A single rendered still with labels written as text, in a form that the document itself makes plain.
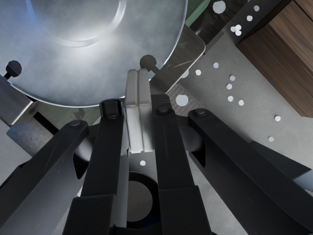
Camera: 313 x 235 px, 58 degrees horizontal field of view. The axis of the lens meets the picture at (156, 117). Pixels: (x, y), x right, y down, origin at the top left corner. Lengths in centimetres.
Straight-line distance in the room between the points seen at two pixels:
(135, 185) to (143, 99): 108
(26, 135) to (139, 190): 74
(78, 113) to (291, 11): 65
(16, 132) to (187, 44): 36
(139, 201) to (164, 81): 91
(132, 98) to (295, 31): 78
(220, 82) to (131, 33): 83
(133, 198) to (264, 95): 69
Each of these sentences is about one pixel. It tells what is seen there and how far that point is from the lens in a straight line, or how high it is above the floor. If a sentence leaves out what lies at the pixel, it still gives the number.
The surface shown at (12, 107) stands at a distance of 51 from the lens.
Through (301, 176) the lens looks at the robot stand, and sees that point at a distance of 82.
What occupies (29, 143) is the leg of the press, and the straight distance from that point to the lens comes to 58.
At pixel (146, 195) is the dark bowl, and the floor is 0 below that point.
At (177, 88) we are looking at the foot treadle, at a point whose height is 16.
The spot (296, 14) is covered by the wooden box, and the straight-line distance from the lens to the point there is 92.
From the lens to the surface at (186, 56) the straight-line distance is 38.
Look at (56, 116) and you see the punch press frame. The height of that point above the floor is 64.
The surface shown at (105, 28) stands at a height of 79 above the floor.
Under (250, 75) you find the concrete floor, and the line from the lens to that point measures 122.
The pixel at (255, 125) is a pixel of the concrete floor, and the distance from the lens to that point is 123.
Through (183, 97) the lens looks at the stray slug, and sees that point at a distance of 51.
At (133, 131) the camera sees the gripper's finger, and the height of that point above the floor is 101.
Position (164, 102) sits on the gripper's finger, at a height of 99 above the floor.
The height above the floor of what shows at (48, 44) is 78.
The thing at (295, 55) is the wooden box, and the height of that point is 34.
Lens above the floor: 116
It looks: 85 degrees down
